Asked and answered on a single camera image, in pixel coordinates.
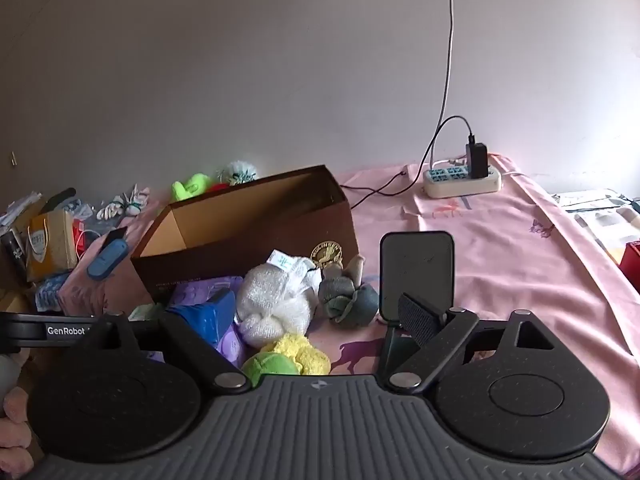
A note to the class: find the printed magazines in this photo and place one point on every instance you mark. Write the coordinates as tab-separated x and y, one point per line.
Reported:
595	215

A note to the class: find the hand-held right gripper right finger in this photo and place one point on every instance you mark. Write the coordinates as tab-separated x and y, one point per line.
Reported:
417	317

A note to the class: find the blue glasses case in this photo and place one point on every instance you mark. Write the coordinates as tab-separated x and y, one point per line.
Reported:
106	260

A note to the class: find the stack of papers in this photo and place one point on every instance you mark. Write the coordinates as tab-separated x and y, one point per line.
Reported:
17	210

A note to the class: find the clear plastic bag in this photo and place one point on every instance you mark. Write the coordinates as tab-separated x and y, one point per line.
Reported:
77	208

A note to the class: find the blue patterned packet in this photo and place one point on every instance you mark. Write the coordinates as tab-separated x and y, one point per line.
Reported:
50	292

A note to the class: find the cardboard carton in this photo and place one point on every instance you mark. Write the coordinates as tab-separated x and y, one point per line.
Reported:
12	301

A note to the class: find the brown cardboard box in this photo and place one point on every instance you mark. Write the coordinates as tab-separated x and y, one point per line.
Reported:
240	250

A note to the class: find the black charger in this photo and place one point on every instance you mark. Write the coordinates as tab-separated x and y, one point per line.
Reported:
476	160

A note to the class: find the red box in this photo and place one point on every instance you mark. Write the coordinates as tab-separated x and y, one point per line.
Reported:
631	260

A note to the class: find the pink printed bedsheet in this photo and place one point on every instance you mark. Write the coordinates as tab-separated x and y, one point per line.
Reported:
500	260

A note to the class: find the white power strip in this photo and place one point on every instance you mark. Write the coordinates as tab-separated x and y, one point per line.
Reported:
462	185

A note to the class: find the black phone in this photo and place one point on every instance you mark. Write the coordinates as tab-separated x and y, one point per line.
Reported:
116	236

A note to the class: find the yellow fluffy cloth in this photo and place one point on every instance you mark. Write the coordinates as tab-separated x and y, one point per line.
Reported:
305	352

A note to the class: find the person's left hand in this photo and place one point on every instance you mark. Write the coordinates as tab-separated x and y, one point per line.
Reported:
12	402

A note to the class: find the grey plush toy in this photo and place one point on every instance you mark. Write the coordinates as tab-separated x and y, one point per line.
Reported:
347	302

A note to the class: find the red packet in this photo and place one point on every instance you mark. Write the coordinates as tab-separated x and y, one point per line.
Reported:
80	240

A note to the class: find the brown paper bag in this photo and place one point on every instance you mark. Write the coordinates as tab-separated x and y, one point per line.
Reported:
50	247

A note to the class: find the white towel bundle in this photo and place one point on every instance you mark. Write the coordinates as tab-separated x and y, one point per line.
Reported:
272	300

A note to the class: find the round green plush toy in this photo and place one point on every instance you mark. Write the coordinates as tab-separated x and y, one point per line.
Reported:
267	366

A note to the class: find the pale green cloth roll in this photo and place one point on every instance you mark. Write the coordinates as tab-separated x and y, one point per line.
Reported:
145	311

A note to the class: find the purple soft packet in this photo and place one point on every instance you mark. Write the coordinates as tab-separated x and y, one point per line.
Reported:
200	290

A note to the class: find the dark green object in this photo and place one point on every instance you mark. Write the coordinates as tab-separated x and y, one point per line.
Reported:
60	199

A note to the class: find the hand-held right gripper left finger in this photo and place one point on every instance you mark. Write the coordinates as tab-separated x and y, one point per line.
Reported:
212	317

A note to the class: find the white panda plush toy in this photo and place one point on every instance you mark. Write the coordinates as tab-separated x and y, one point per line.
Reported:
239	172

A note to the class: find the green yellow plush toy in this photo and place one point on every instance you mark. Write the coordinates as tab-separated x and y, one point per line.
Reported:
190	187

